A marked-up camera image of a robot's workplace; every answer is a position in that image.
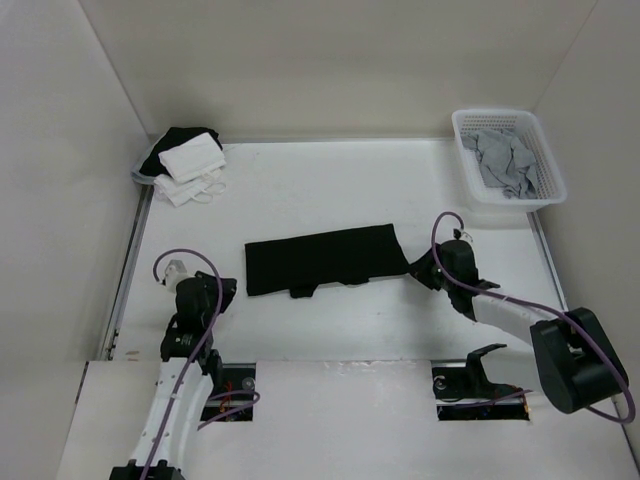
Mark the black tank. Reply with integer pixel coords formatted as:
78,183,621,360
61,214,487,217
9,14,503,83
245,224,409,299
132,127,223,178

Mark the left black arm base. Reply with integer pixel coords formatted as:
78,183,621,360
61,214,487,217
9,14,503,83
201,363,256,422

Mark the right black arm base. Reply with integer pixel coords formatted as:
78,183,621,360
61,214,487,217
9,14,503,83
431,343,529,421

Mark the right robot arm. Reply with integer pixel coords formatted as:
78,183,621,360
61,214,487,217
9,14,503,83
409,240,629,414

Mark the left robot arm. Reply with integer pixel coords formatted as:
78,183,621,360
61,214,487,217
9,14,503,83
110,271,237,479

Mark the lower folded white tank top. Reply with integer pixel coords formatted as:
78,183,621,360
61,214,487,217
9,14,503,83
154,168,227,208

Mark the folded white tank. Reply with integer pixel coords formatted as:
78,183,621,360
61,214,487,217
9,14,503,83
159,133,226,184
154,168,227,208

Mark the grey tank top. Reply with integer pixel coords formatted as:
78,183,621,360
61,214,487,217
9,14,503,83
461,129,539,200

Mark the upper folded white tank top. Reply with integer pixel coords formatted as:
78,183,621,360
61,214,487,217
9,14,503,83
159,133,226,184

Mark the folded black tank top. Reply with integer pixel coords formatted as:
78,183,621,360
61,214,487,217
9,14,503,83
132,127,223,178

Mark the white plastic basket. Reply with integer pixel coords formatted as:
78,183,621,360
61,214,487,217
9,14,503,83
451,109,567,214

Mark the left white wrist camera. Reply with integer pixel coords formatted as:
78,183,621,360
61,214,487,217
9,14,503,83
161,260,189,293

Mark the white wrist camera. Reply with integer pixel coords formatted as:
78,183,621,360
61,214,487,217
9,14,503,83
453,228,473,244
161,260,189,293

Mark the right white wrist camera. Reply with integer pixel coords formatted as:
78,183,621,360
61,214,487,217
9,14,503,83
453,228,473,244

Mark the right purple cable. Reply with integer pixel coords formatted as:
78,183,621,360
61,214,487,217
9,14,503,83
432,212,632,425

